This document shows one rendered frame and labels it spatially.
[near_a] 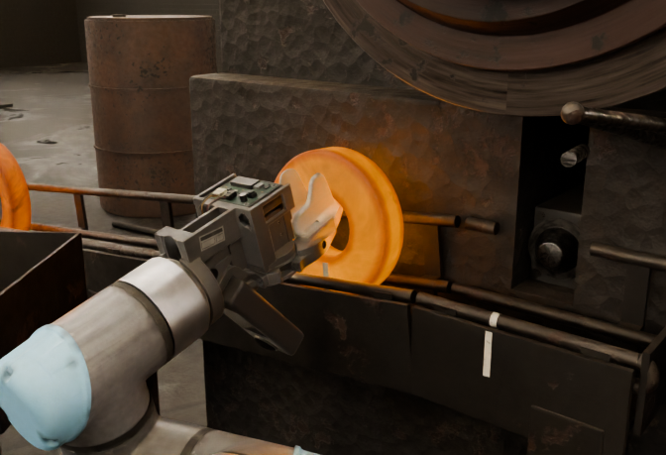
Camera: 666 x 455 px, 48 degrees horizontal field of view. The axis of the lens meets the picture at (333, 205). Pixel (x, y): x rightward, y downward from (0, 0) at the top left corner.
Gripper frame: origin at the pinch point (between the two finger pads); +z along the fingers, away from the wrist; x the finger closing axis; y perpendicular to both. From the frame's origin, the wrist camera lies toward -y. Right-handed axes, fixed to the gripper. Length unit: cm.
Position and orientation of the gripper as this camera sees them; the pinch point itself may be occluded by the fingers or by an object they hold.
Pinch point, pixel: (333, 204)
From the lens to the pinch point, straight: 75.2
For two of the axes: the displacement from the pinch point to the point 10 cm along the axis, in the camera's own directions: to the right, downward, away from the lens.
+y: -1.7, -8.8, -4.4
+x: -7.8, -1.5, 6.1
